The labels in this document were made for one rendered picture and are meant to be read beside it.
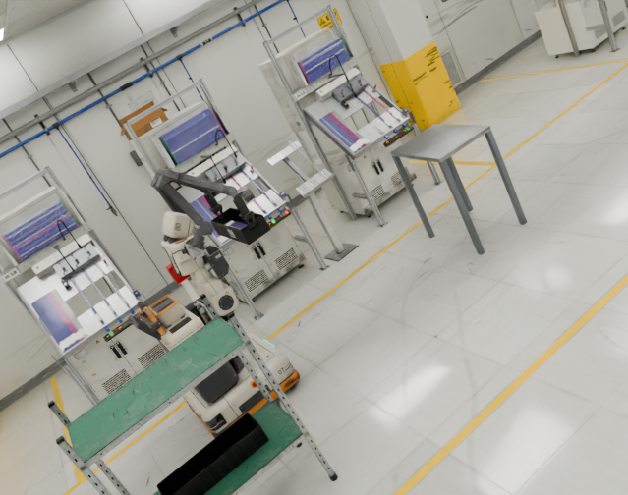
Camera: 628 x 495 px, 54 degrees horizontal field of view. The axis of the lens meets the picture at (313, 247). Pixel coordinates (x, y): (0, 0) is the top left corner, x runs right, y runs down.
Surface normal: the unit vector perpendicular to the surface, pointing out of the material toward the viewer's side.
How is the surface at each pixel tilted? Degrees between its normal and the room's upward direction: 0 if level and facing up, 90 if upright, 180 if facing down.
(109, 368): 90
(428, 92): 90
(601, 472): 0
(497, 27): 90
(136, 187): 90
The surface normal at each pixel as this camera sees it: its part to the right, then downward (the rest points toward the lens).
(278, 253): 0.46, 0.14
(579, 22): -0.76, 0.56
